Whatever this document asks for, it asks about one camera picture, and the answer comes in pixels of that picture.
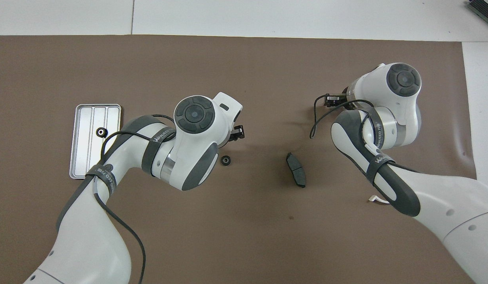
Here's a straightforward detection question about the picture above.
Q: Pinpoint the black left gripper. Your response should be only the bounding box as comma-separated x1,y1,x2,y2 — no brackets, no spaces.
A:
227,124,245,142

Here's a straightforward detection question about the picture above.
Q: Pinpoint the silver metal tray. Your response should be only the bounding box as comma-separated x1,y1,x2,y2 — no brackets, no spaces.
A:
69,104,122,179

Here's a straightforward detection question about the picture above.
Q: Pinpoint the brown table mat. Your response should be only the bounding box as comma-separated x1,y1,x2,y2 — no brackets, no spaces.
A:
0,35,478,284

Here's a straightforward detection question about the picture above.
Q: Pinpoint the dark grey brake pad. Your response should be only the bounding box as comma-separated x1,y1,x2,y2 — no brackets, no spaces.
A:
286,152,306,188

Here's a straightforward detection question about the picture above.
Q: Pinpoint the dark ribbed equipment box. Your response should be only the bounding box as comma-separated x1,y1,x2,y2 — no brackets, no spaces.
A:
466,0,488,29

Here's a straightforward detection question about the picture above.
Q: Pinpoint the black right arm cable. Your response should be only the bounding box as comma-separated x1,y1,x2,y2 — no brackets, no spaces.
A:
310,94,387,158

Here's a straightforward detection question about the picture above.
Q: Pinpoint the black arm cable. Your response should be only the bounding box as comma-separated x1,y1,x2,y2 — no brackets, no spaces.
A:
310,94,387,158
92,114,177,284

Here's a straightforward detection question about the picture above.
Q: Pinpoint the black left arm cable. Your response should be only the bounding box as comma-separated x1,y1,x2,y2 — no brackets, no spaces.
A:
92,114,177,284

